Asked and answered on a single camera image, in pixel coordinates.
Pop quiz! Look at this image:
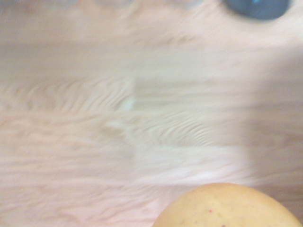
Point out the dark blue round object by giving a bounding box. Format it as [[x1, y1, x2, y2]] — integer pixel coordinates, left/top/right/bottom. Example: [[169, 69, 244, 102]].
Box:
[[222, 0, 292, 20]]

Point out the yellow speckled pear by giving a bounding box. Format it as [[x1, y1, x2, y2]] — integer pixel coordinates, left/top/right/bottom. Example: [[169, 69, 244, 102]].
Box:
[[153, 182, 303, 227]]

